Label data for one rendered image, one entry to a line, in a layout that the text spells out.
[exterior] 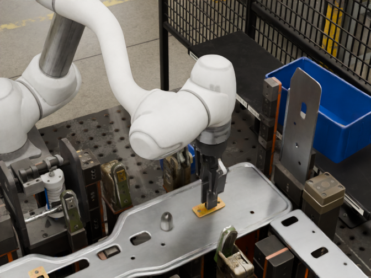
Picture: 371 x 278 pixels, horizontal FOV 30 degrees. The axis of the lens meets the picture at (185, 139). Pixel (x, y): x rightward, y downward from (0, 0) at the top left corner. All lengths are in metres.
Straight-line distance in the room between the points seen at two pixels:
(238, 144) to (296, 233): 0.75
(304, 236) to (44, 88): 0.99
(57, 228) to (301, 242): 0.63
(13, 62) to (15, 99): 2.00
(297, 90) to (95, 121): 1.02
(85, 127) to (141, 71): 1.53
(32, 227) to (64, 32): 0.60
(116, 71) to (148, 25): 2.92
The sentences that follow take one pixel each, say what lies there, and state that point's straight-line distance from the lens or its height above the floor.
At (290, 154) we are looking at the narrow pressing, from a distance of 1.90.
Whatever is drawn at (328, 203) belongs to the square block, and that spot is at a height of 1.03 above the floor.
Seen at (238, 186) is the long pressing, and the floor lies 1.00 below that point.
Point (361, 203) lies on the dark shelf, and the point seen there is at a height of 1.03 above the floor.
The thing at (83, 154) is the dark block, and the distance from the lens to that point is 1.81.
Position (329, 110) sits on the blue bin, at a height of 1.04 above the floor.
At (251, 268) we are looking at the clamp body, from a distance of 1.64.
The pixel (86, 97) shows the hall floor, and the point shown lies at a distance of 3.87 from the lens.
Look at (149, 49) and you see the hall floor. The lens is 4.23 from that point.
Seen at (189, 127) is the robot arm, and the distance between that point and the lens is 1.45.
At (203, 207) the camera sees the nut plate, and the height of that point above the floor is 1.01.
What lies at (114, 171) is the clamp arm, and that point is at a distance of 1.78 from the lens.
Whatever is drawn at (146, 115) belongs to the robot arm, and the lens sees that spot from 1.44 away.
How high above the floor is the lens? 2.32
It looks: 41 degrees down
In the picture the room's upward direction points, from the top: straight up
